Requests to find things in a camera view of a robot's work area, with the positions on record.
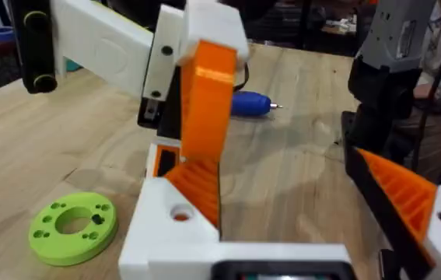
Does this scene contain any blue electric screwdriver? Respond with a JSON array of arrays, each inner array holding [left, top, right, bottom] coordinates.
[[230, 90, 284, 118]]

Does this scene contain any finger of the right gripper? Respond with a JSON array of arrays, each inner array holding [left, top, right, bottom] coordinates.
[[179, 0, 250, 163]]

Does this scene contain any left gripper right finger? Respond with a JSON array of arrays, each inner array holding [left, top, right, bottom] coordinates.
[[340, 110, 441, 280]]

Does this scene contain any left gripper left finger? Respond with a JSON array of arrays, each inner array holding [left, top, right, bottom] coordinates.
[[118, 177, 222, 280]]

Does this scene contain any black cable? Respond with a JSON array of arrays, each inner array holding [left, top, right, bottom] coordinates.
[[411, 0, 441, 173]]

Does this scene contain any green disc with holes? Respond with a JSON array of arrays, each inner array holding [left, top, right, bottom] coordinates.
[[28, 191, 118, 268]]

